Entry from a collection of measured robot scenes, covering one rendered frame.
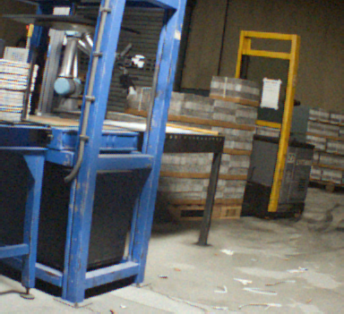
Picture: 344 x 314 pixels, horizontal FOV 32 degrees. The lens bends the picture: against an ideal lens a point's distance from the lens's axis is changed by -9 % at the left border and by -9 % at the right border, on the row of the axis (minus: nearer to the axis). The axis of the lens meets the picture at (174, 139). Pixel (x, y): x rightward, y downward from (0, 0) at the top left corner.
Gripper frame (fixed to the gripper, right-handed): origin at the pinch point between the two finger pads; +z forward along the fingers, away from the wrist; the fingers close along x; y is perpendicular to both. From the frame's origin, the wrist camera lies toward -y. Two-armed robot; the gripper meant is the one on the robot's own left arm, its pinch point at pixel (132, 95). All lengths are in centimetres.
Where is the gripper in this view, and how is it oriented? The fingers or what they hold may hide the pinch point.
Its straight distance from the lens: 524.4
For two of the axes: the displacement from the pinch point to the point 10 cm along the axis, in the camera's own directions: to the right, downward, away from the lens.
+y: -7.0, 4.1, -5.8
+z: 2.1, 9.0, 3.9
